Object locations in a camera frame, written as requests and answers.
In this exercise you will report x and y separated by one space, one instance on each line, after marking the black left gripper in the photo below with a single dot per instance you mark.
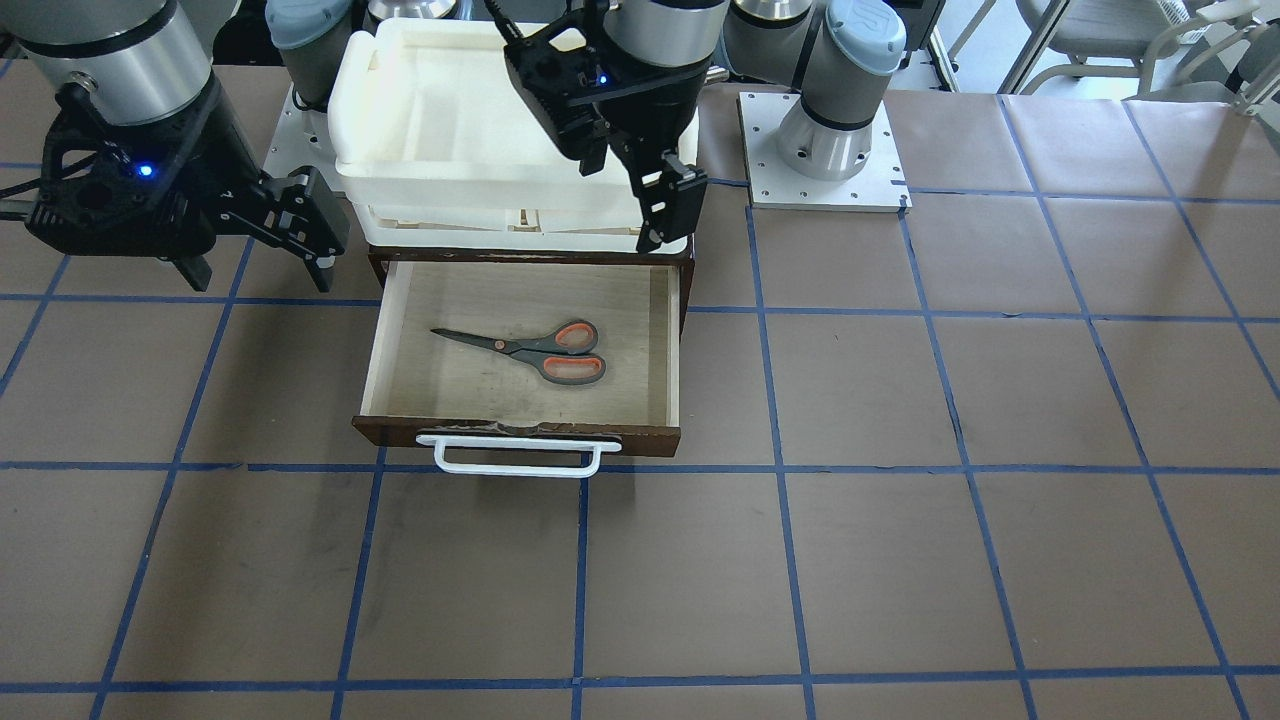
662 112

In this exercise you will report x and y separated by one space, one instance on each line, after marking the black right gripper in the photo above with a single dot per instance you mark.
213 148

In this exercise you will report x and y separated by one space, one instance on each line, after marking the grey orange handled scissors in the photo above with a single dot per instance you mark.
564 357

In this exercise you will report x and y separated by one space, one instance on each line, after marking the wooden drawer with white handle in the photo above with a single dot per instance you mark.
425 391

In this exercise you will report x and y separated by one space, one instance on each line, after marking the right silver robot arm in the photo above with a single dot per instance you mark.
141 60

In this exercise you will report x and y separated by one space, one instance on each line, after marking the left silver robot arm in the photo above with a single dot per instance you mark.
839 56

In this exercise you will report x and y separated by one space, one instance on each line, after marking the white foam tray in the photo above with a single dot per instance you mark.
435 150

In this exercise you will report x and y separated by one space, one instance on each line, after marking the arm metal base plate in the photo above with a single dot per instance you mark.
795 163
302 139

